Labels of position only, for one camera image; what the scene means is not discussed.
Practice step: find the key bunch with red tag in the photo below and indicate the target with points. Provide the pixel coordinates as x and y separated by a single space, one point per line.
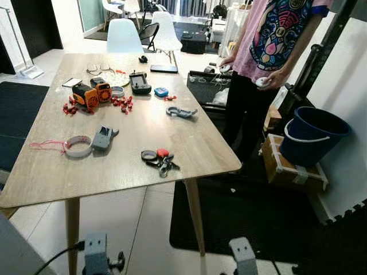
162 165

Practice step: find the white handheld controller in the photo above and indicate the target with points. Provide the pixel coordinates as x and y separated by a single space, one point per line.
223 68
262 82

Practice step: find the white hook board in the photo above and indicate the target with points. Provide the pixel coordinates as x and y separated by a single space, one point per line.
11 258

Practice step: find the person's right hand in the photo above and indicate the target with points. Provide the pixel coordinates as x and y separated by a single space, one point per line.
227 61

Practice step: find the person's left hand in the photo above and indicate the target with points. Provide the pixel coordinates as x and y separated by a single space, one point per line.
280 78

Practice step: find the light wooden table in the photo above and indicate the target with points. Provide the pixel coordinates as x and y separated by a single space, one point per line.
137 134

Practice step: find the black puzzle foam mat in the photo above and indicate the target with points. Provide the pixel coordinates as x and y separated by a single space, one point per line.
344 252

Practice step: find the black round-cornered floor mat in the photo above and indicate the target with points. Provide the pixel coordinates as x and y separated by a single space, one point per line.
246 217

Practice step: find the pile of red clips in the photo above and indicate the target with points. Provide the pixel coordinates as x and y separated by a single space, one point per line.
69 109
123 103

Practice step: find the grey carabiner clip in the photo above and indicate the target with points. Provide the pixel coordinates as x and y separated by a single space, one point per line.
175 111

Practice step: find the white tape roll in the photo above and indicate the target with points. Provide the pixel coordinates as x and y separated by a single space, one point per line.
117 95

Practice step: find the orange black handheld device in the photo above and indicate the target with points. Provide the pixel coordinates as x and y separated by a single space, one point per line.
103 91
86 97

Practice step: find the dark floor mat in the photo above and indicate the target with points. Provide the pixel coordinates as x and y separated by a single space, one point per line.
20 120

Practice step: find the white round doily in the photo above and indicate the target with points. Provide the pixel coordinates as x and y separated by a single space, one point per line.
117 78

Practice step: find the taped cardboard box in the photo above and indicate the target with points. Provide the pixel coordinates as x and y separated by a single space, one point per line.
281 169

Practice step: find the thin-framed eyeglasses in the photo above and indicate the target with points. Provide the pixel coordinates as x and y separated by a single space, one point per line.
92 71

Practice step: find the black open case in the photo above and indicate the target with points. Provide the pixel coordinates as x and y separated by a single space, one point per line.
203 89

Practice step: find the navy blue bucket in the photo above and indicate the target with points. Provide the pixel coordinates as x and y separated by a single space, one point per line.
312 143

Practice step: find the white floor stand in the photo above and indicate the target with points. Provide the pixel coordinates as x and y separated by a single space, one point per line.
31 71

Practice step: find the white partition panel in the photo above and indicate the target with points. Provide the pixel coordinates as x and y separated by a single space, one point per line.
344 97

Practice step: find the light blue chair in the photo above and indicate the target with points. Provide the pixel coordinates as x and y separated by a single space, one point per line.
124 37

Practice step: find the white chair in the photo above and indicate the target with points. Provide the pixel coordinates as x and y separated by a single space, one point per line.
166 34

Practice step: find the black chair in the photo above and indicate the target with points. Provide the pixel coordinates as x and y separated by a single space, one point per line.
150 31

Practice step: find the black stand pole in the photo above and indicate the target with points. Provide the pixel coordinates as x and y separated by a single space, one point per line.
321 54

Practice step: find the person in pink shirt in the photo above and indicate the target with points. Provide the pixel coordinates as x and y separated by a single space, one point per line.
275 34

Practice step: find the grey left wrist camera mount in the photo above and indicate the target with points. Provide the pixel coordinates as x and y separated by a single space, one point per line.
96 255

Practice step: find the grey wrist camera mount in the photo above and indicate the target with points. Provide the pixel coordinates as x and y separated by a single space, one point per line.
96 255
245 258

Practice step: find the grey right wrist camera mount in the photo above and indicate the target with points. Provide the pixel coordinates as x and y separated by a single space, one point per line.
245 258

